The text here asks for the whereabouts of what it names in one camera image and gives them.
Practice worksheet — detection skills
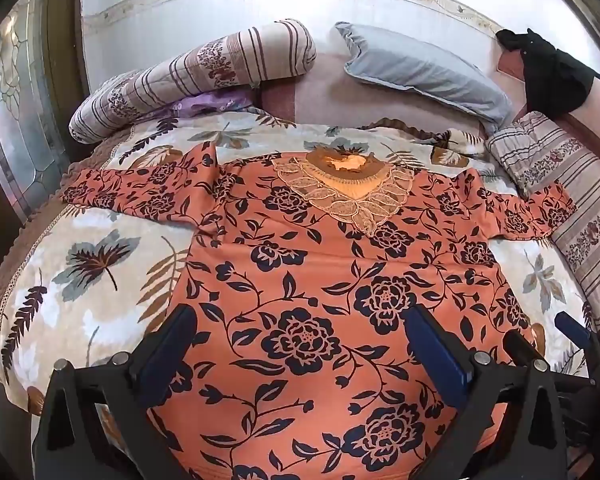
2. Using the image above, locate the black cloth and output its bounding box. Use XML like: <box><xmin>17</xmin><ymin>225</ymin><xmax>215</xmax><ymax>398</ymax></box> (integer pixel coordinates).
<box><xmin>495</xmin><ymin>27</ymin><xmax>600</xmax><ymax>116</ymax></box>

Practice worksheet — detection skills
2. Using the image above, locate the grey pillow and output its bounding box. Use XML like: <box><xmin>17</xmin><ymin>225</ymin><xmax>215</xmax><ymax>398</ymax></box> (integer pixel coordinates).
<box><xmin>334</xmin><ymin>21</ymin><xmax>516</xmax><ymax>136</ymax></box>

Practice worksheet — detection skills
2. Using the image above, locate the striped floral bolster pillow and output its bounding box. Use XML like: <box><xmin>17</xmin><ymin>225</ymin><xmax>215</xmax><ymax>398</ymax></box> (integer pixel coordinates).
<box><xmin>69</xmin><ymin>19</ymin><xmax>317</xmax><ymax>145</ymax></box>

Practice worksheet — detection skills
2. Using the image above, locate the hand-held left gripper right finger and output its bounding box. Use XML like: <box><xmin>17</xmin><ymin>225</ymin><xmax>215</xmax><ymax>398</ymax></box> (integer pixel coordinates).
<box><xmin>404</xmin><ymin>304</ymin><xmax>581</xmax><ymax>480</ymax></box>

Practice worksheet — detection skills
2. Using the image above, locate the stained glass door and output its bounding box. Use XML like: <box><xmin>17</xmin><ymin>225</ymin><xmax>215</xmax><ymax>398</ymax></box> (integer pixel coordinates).
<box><xmin>0</xmin><ymin>0</ymin><xmax>81</xmax><ymax>226</ymax></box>

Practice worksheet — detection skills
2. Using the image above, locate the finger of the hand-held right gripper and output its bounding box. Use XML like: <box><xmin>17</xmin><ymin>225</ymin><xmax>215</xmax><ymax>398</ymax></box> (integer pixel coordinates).
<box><xmin>502</xmin><ymin>330</ymin><xmax>548</xmax><ymax>368</ymax></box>
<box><xmin>554</xmin><ymin>311</ymin><xmax>600</xmax><ymax>386</ymax></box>

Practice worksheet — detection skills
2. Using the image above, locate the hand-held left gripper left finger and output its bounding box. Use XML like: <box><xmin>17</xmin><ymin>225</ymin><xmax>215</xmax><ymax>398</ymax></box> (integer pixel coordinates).
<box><xmin>32</xmin><ymin>304</ymin><xmax>201</xmax><ymax>480</ymax></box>

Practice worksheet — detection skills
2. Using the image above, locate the pink bed sheet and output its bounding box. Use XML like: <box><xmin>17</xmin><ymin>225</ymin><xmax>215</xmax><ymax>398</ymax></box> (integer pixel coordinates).
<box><xmin>257</xmin><ymin>50</ymin><xmax>600</xmax><ymax>161</ymax></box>

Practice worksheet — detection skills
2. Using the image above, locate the leaf print blanket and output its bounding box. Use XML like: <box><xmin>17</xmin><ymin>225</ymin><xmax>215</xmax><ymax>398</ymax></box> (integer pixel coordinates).
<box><xmin>0</xmin><ymin>110</ymin><xmax>600</xmax><ymax>411</ymax></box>

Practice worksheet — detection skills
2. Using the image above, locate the orange floral blouse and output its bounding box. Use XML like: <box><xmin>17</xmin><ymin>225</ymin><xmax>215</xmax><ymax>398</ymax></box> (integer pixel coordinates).
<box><xmin>62</xmin><ymin>142</ymin><xmax>578</xmax><ymax>480</ymax></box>

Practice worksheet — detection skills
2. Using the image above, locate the purple cloth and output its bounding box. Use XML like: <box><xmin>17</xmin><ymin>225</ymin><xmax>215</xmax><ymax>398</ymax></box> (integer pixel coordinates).
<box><xmin>172</xmin><ymin>91</ymin><xmax>253</xmax><ymax>118</ymax></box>

